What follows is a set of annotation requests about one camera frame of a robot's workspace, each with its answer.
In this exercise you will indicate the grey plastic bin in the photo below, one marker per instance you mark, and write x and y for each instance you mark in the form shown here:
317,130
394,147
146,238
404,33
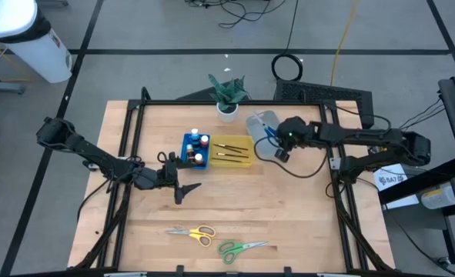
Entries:
261,148

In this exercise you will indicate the red paint bottle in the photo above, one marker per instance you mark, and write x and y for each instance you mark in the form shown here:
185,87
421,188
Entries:
204,140

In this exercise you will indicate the black flat panel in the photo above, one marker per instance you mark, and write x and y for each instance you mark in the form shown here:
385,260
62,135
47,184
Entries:
200,94

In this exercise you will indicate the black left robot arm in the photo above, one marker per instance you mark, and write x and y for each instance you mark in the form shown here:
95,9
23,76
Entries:
92,155

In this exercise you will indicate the green snake plant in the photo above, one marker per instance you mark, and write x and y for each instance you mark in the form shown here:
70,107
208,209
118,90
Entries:
227,90

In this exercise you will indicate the blue plastic basket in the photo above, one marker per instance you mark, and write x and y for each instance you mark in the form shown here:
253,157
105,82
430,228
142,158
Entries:
185,164

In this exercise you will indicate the blue paint bottle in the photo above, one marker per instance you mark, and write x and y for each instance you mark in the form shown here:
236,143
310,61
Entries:
194,134

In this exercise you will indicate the black aluminium table frame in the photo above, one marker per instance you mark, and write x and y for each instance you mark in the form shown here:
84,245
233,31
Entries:
227,103

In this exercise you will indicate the white round plant pot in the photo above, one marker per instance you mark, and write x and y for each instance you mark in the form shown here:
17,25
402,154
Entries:
227,115

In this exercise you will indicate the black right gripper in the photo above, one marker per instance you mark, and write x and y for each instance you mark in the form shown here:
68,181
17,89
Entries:
294,134

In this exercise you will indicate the black perforated panel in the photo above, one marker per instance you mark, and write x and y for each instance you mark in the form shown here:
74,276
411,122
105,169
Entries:
323,96

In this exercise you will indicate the white lidded trash can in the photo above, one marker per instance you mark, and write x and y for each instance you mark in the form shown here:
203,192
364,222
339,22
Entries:
27,38

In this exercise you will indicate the yellow translucent plastic bin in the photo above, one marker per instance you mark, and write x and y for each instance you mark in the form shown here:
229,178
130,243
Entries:
219,140

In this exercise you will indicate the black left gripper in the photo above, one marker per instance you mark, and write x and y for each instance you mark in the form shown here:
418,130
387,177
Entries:
154,179

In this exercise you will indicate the white yellow labelled container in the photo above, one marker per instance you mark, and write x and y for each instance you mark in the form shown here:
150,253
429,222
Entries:
439,196

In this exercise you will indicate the white printed paper sheet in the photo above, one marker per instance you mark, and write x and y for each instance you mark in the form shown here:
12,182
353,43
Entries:
394,181

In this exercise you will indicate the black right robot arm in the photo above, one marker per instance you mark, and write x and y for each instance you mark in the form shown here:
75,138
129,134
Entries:
365,136

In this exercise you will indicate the brown paint bottle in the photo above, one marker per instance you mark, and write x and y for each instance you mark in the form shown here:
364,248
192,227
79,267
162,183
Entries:
198,157

